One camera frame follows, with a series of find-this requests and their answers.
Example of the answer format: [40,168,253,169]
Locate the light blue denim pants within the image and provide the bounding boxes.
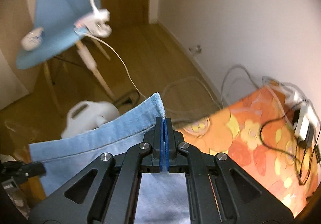
[29,93,190,223]

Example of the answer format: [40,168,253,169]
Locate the white plastic jug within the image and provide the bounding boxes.
[61,100,120,139]

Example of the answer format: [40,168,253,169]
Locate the orange floral bedspread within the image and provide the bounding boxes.
[179,87,318,216]

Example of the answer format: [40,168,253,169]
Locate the white power strip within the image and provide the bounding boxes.
[285,91,320,143]

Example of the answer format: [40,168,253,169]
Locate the white round device on chair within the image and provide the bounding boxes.
[21,27,44,51]

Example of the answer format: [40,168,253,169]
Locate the black cable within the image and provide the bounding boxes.
[259,99,319,185]

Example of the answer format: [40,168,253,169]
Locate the white cable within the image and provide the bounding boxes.
[82,32,149,100]

